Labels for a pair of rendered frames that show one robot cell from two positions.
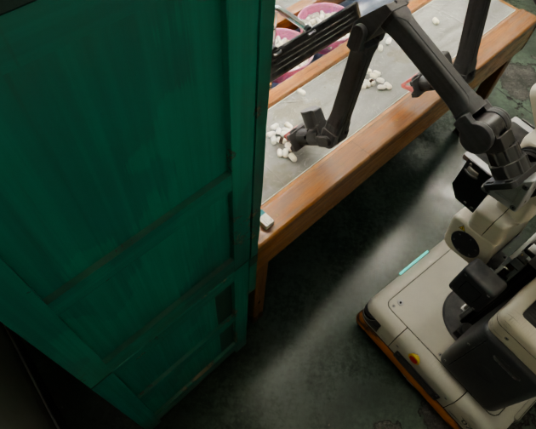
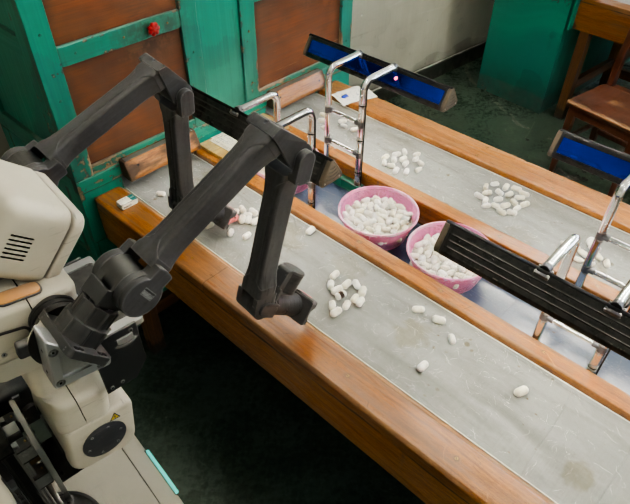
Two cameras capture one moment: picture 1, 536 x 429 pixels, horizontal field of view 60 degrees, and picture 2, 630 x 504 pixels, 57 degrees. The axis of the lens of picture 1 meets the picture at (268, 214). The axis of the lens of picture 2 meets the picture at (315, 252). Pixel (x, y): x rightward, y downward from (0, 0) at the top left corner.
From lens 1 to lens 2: 2.06 m
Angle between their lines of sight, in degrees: 56
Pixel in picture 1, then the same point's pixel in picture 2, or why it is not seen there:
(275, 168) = not seen: hidden behind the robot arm
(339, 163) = (193, 255)
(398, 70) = (377, 330)
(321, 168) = not seen: hidden behind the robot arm
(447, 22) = (531, 415)
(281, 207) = (141, 214)
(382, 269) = (200, 487)
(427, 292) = (108, 475)
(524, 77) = not seen: outside the picture
